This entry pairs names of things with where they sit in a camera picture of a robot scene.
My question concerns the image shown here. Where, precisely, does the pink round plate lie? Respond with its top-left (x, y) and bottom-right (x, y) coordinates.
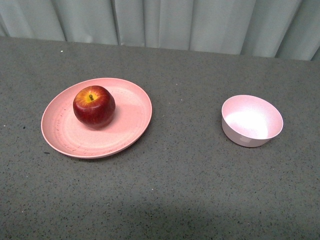
top-left (41, 77), bottom-right (153, 159)

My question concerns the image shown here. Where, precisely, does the light pink bowl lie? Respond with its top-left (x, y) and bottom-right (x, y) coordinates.
top-left (221, 94), bottom-right (284, 148)

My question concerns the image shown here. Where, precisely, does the red apple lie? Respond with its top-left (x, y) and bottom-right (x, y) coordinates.
top-left (72, 85), bottom-right (116, 129)

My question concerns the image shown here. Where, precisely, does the white pleated curtain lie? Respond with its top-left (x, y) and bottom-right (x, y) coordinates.
top-left (0, 0), bottom-right (320, 61)

